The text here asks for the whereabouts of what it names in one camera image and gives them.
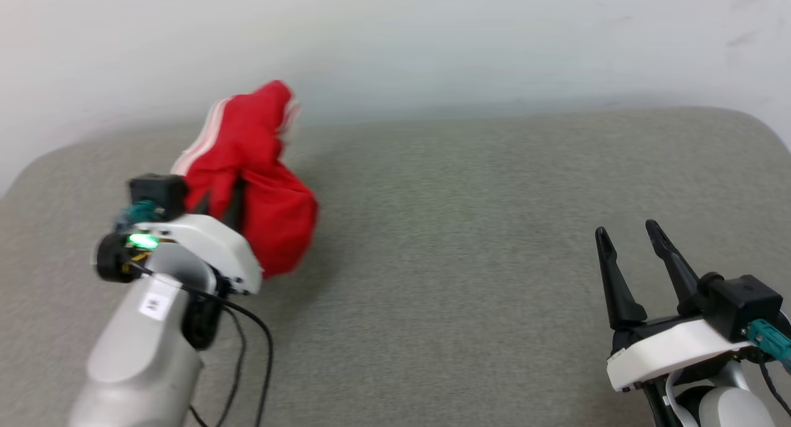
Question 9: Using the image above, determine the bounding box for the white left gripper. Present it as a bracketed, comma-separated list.
[127, 179, 264, 295]

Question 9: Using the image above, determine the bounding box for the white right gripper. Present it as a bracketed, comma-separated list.
[594, 219, 752, 394]

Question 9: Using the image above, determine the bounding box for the red white sleeveless jersey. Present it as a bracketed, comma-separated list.
[170, 80, 320, 279]

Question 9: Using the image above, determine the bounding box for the grey fabric sofa seat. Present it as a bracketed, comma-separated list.
[0, 106, 791, 427]

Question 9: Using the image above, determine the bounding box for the teal left camera connector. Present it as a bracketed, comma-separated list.
[114, 200, 163, 227]

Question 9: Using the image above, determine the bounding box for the teal camera connector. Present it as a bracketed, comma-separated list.
[114, 200, 163, 227]
[745, 319, 791, 372]

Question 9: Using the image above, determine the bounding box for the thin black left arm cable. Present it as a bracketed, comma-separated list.
[127, 261, 274, 427]
[188, 307, 248, 427]

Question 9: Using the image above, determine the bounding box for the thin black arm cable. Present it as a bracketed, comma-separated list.
[759, 359, 791, 415]
[188, 307, 248, 427]
[127, 261, 274, 427]

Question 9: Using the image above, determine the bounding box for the teal right camera connector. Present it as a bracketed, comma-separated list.
[745, 319, 791, 372]

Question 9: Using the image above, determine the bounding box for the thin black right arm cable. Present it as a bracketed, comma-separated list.
[759, 359, 791, 415]

